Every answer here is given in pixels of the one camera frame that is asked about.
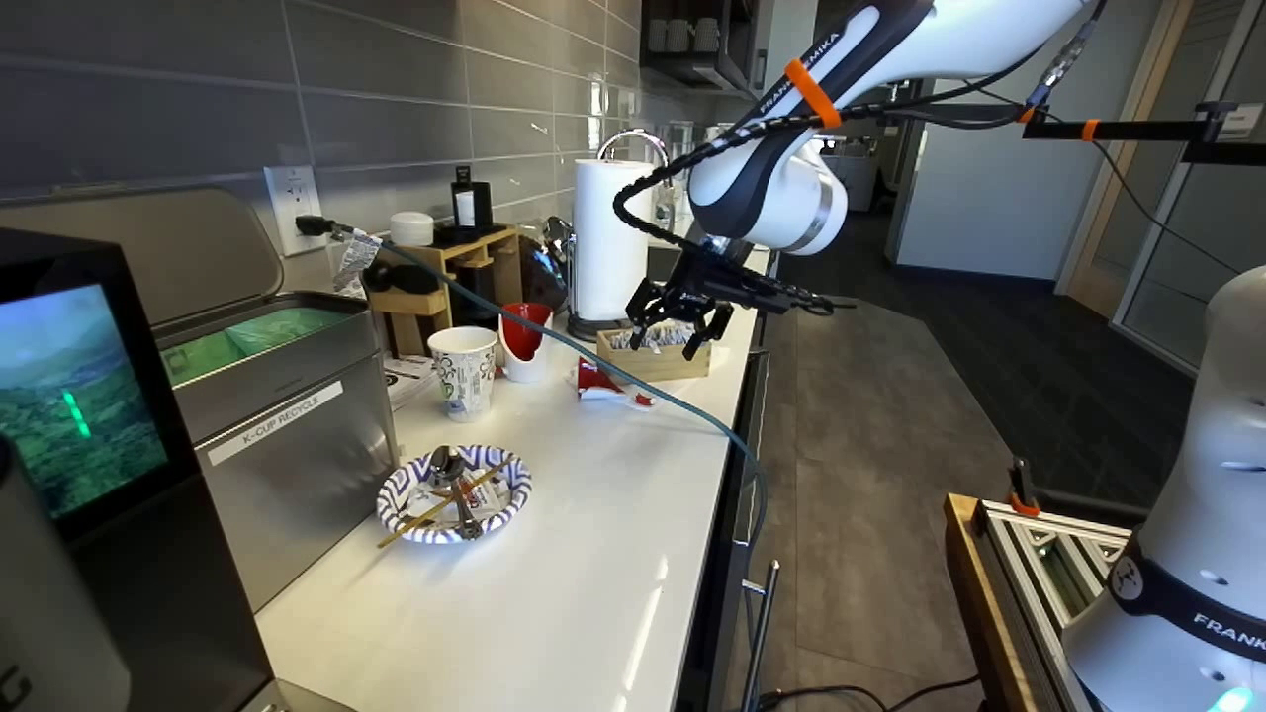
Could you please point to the broken red white cup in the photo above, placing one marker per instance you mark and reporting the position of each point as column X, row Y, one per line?
column 525, row 337

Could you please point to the black camera boom pole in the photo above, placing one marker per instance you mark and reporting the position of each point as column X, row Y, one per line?
column 1147, row 129

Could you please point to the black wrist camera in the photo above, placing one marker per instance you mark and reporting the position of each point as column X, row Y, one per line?
column 797, row 298

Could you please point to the small white jar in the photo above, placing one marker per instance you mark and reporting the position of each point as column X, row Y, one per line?
column 408, row 230

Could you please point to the wooden packet box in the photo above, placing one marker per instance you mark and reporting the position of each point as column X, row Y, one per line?
column 658, row 366

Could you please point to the wooden stir stick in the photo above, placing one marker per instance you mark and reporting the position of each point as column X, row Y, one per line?
column 419, row 516

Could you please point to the aluminium frame robot cart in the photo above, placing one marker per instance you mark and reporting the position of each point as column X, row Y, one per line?
column 1041, row 566

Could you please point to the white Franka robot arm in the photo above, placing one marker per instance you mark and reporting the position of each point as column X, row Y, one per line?
column 778, row 199

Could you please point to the black power plug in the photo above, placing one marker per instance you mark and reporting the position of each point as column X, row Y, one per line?
column 309, row 228

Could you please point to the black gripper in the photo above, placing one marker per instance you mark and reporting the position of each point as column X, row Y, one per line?
column 698, row 284

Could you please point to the white paper towel roll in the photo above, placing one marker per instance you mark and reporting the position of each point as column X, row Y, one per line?
column 600, row 240

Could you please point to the orange black cart clamp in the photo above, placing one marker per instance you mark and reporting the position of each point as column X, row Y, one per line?
column 1023, row 492

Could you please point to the white sugar packets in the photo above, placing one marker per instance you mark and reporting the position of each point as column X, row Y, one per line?
column 671, row 337

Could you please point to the orange boom clamp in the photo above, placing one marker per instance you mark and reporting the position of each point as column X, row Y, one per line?
column 1089, row 129
column 1029, row 114

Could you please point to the metal spoon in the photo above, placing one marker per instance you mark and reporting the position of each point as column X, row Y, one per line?
column 456, row 480

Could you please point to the black round pods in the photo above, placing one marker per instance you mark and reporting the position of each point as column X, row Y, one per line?
column 402, row 280

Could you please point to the red and white bowl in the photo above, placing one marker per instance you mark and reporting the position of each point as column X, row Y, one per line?
column 594, row 381

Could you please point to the small red broken cup piece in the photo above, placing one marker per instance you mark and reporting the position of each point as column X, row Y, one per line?
column 644, row 396

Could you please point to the black appliance with screen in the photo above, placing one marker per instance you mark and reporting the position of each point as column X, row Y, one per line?
column 82, row 396

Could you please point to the stainless steel appliance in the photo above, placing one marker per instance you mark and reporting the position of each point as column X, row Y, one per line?
column 292, row 447

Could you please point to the wooden countertop organizer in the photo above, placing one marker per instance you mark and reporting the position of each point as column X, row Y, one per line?
column 476, row 257

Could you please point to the blue patterned paper plate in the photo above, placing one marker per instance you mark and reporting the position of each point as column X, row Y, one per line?
column 509, row 497

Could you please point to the white wall outlet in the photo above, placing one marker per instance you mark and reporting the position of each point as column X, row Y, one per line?
column 286, row 191

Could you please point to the chrome arched faucet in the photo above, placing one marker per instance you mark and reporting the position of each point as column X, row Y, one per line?
column 634, row 136

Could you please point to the patterned white paper cup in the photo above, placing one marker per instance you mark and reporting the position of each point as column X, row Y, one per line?
column 460, row 376

